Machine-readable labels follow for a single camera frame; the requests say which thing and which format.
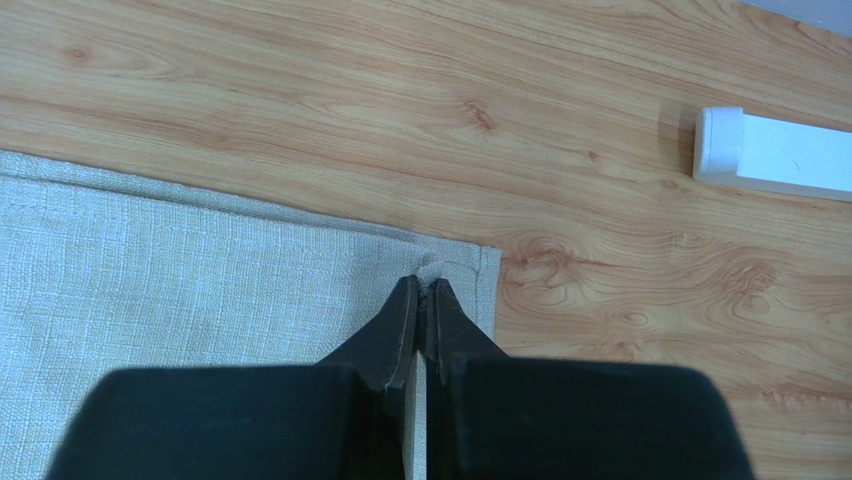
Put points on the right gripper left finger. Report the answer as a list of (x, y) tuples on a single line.
[(339, 418)]

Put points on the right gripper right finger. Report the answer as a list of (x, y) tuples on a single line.
[(494, 416)]

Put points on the beige linen napkin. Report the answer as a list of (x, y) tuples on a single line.
[(102, 270)]

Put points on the metal clothes rack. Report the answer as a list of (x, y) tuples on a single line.
[(735, 149)]

